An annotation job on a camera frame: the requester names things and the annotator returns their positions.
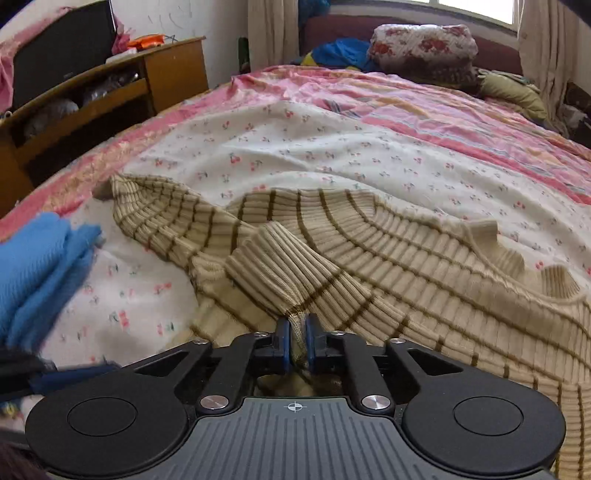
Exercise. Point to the white cherry print sheet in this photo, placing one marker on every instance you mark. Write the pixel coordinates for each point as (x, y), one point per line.
(300, 138)

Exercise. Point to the pink cloth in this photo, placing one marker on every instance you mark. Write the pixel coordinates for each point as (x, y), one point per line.
(7, 78)

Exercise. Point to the wooden cabinet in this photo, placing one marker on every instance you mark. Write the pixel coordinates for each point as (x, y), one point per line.
(175, 74)

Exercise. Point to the floral pillow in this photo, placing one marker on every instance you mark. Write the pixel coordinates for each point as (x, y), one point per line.
(425, 46)

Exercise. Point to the black television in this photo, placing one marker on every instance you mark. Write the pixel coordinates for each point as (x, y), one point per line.
(64, 50)

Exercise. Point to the blue knit garment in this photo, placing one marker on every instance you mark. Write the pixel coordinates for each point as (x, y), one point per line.
(37, 277)

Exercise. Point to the green bottle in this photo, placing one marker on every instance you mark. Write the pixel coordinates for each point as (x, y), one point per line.
(243, 55)

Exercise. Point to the clear plastic bag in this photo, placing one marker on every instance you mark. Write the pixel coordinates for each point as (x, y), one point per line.
(108, 87)
(51, 115)

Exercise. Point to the olive green pillow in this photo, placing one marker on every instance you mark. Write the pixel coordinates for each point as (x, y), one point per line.
(512, 92)

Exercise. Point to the pink patchwork bedsheet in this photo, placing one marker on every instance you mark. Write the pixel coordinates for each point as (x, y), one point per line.
(369, 92)

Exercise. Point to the beige striped knit sweater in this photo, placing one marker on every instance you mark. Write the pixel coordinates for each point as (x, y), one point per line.
(369, 258)

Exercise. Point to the maroon headboard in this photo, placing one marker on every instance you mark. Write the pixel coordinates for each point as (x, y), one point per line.
(332, 27)

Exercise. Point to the window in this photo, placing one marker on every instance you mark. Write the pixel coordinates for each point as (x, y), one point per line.
(461, 9)

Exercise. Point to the orange toy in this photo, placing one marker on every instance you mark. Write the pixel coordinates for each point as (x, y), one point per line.
(145, 42)

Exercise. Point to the blue and yellow garment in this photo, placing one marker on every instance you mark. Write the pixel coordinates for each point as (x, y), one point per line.
(341, 53)

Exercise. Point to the blue cloth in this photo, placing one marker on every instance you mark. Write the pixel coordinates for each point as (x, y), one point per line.
(311, 9)

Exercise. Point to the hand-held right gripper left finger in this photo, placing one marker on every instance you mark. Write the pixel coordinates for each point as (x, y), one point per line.
(282, 347)

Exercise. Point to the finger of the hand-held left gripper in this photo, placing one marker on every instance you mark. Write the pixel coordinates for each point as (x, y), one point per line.
(69, 377)

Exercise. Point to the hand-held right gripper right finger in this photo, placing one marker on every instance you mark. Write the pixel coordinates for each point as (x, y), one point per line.
(311, 345)

